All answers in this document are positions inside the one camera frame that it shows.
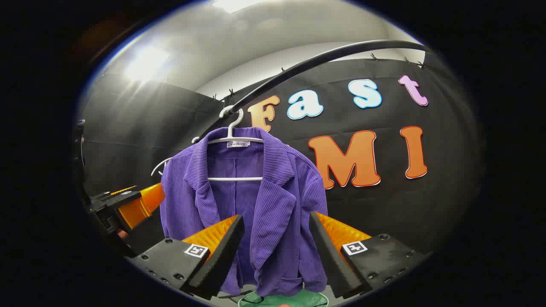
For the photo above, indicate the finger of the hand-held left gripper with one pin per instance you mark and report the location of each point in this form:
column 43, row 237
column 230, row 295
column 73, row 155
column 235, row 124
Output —
column 134, row 213
column 123, row 199

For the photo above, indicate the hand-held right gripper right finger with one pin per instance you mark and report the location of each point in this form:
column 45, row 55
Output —
column 330, row 256

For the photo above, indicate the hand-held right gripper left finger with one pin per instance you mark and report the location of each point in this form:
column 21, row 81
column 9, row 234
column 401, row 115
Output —
column 224, row 256

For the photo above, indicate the green laundry hamper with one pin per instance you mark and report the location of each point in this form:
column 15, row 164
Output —
column 307, row 299

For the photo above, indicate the white plastic clothes hanger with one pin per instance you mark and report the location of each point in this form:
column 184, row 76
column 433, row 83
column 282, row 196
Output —
column 230, row 128
column 158, row 165

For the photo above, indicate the black backdrop cloth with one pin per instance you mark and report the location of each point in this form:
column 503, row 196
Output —
column 384, row 213

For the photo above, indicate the black clothes rail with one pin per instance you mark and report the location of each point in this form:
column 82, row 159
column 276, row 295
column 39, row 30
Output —
column 298, row 64

